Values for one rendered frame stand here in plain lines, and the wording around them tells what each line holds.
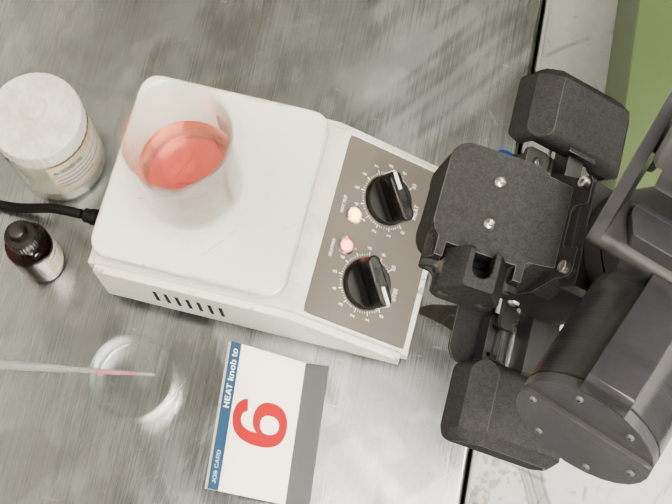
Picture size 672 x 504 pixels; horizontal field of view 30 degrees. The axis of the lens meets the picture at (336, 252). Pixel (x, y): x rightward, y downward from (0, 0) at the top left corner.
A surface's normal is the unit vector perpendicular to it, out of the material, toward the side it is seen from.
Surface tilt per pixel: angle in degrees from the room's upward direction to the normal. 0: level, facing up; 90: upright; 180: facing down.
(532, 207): 13
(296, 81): 0
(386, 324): 30
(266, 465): 40
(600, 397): 78
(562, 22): 0
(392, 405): 0
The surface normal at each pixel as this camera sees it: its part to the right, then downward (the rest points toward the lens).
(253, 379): 0.62, -0.14
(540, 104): -0.20, -0.30
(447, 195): 0.20, -0.25
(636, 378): 0.06, -0.49
